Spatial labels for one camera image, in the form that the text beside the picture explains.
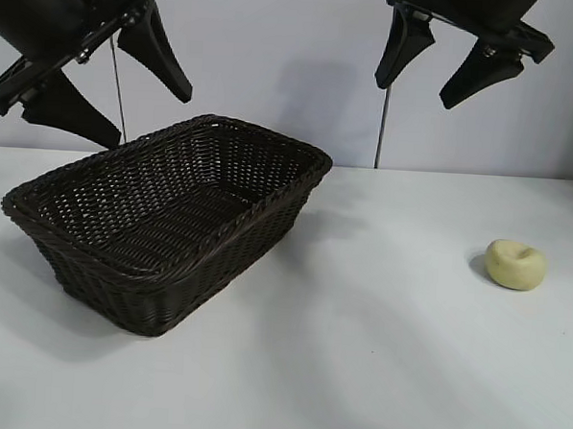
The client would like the pale yellow egg yolk pastry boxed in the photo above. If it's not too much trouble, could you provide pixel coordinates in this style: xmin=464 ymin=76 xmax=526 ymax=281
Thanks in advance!
xmin=483 ymin=237 xmax=549 ymax=293

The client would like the thin metal rod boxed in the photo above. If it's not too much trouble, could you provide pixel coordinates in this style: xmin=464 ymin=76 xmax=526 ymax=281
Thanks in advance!
xmin=108 ymin=28 xmax=131 ymax=139
xmin=373 ymin=83 xmax=392 ymax=170

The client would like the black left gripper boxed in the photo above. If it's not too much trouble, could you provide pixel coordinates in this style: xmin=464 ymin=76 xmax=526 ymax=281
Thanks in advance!
xmin=0 ymin=0 xmax=199 ymax=154

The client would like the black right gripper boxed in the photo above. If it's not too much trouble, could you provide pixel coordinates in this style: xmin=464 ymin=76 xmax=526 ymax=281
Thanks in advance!
xmin=372 ymin=0 xmax=560 ymax=116

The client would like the dark brown woven basket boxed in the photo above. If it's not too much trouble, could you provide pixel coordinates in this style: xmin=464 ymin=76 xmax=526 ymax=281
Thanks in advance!
xmin=0 ymin=103 xmax=337 ymax=346

